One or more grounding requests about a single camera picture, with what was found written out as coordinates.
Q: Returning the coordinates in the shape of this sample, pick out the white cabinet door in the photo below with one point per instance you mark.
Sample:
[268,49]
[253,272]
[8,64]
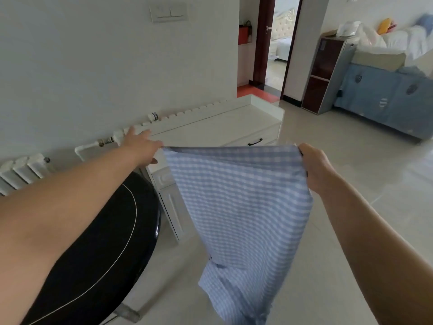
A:
[176,213]

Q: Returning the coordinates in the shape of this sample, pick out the dark red door frame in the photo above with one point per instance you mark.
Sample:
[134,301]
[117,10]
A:
[262,40]

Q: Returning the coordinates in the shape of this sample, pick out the beige cushion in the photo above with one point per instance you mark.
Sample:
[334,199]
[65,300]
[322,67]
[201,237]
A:
[379,60]

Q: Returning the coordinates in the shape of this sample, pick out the bed with white headboard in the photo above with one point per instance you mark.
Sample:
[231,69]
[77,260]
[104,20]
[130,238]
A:
[282,30]

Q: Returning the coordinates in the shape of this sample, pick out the white hallway cabinet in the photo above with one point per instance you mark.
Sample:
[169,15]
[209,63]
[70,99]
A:
[244,64]

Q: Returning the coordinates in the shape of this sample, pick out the metal table base frame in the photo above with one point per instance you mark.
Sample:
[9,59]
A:
[128,314]

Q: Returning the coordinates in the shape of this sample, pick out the dark red shelf unit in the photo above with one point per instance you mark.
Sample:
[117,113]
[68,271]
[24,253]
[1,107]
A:
[321,77]

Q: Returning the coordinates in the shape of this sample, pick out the white column radiator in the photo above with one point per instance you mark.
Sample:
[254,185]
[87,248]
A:
[20,172]
[189,113]

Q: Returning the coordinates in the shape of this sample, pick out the orange bag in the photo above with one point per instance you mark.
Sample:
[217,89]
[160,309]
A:
[244,34]

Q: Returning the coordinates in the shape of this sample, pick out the yellow cushion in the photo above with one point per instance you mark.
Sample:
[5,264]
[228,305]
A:
[384,26]

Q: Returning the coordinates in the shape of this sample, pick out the blue checked cloth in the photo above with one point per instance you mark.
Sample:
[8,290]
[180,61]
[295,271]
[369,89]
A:
[243,206]

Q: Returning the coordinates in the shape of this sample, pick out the person's left forearm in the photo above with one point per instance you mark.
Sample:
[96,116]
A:
[50,216]

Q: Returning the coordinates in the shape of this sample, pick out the person's left hand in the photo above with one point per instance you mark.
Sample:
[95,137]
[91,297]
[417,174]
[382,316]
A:
[142,148]

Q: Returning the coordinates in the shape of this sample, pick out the small white bottle blue label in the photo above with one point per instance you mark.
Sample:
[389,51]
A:
[154,116]

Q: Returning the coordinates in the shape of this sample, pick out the white blankets pile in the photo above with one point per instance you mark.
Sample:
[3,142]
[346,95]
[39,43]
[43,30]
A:
[406,40]

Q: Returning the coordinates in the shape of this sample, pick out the person's right forearm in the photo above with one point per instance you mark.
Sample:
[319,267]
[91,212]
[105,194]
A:
[379,253]

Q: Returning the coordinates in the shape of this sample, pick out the white wall switch panel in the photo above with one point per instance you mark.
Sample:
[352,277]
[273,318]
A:
[168,12]

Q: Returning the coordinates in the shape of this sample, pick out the white pipe with valve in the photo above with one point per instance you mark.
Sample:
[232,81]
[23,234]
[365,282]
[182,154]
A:
[91,145]

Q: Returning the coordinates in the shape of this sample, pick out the blue covered sofa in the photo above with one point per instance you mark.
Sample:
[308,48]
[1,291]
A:
[382,98]

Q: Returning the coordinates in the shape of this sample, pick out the person's right hand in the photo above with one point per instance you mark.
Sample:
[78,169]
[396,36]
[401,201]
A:
[318,169]

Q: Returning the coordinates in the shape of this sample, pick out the blue cushion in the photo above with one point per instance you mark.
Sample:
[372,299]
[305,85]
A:
[427,21]

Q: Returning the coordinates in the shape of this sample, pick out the black oval table gold print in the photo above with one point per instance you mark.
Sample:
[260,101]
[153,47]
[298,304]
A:
[101,250]

